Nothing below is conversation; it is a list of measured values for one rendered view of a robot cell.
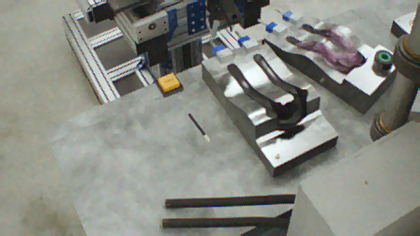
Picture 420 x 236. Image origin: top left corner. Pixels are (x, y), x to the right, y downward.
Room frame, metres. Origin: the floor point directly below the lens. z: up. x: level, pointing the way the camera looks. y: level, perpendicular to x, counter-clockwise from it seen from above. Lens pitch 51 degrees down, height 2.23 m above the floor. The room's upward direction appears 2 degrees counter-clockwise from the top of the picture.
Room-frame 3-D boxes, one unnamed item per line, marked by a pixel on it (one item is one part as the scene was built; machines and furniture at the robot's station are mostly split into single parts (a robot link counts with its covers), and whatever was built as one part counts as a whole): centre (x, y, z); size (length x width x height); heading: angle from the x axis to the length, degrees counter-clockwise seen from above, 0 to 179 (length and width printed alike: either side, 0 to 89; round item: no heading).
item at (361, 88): (1.42, -0.48, 0.86); 0.50 x 0.26 x 0.11; 43
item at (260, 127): (1.19, -0.20, 0.87); 0.50 x 0.26 x 0.14; 26
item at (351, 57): (1.42, -0.47, 0.90); 0.26 x 0.18 x 0.08; 43
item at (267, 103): (1.20, -0.20, 0.92); 0.35 x 0.16 x 0.09; 26
